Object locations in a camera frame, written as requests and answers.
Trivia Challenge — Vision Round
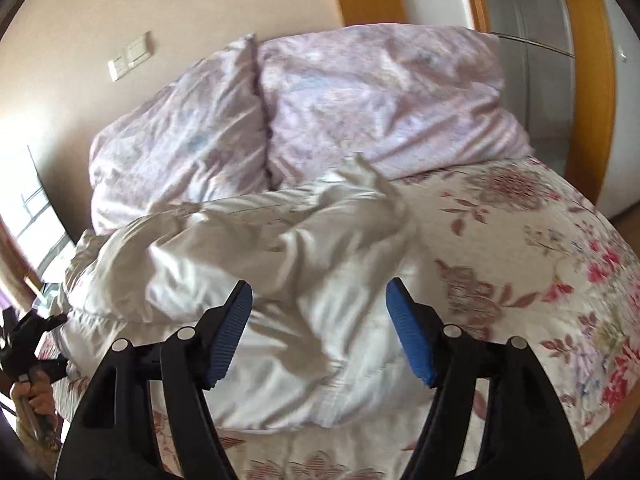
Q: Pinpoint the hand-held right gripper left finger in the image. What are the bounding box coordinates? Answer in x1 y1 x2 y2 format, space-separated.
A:
55 280 253 480

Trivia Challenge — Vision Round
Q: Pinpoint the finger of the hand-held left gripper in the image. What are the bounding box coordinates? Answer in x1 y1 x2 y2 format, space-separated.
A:
30 357 69 383
17 311 68 343

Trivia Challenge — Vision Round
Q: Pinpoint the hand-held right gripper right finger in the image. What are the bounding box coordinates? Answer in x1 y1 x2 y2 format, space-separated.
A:
385 277 586 480

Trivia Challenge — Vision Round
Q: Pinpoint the white puffer jacket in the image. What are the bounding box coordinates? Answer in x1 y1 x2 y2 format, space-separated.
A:
55 152 441 433

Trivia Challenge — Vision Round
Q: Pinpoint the person's left hand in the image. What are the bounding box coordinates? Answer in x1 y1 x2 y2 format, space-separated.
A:
10 375 55 436

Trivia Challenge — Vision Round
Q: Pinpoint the black flat screen television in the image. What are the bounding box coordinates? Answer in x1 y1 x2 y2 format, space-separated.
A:
0 142 78 281

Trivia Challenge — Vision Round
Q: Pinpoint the floral bedspread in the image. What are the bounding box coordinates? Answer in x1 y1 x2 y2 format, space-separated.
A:
37 155 640 480

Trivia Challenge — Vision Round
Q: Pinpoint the lilac crinkled pillow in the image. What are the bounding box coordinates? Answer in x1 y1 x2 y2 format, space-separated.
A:
257 22 533 191
89 34 273 236

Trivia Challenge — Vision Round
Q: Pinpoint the frosted glass door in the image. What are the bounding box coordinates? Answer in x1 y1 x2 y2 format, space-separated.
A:
475 0 576 161

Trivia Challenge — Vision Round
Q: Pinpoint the white wall light switch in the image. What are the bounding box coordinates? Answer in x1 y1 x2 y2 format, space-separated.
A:
123 31 152 66

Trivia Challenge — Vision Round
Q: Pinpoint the wooden door frame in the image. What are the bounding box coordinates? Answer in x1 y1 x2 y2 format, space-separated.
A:
457 0 617 201

